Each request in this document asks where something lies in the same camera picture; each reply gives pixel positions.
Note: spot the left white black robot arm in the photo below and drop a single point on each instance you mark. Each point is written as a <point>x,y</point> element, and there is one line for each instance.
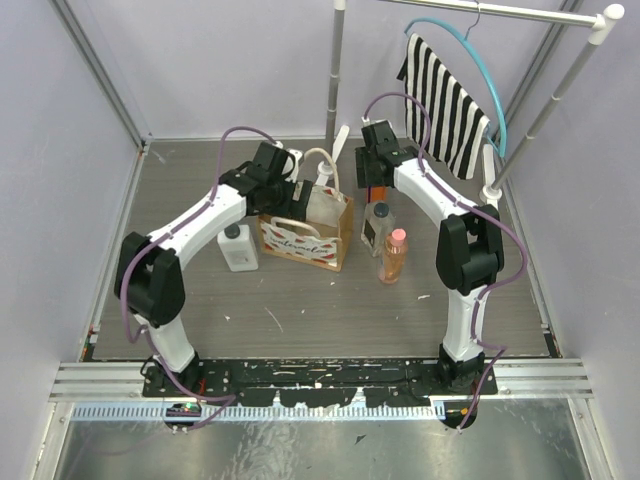
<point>149,279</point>

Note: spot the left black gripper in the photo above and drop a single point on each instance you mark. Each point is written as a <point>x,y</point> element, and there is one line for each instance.
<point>304,200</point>

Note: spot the slotted cable duct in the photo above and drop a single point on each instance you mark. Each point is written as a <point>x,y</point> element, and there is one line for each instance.
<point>167,411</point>

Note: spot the blue cap orange bottle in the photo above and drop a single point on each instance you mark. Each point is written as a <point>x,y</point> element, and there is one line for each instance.
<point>376,194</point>

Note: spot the metal clothes rack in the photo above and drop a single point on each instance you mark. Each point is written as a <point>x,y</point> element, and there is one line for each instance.
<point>564,186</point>

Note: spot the pink cap lotion bottle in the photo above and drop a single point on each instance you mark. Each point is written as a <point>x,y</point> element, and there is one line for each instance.
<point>392,256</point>

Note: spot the clear bottle grey cap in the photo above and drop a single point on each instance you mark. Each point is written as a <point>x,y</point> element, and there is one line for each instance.
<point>378,223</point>

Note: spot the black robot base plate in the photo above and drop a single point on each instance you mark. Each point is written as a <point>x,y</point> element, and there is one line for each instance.
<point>320,383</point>

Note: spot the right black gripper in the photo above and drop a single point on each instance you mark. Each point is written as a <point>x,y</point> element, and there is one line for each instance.
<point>364,176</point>

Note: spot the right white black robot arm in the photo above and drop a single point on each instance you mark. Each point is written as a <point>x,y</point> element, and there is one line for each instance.
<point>469,252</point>

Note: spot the blue clothes hanger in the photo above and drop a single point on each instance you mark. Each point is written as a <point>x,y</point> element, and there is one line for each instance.
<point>501,146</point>

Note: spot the white bottle grey cap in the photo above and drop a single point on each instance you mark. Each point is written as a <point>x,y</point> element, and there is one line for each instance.
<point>238,248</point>

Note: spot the black white striped cloth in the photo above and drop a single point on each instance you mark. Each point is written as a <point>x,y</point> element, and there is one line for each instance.
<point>445,116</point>

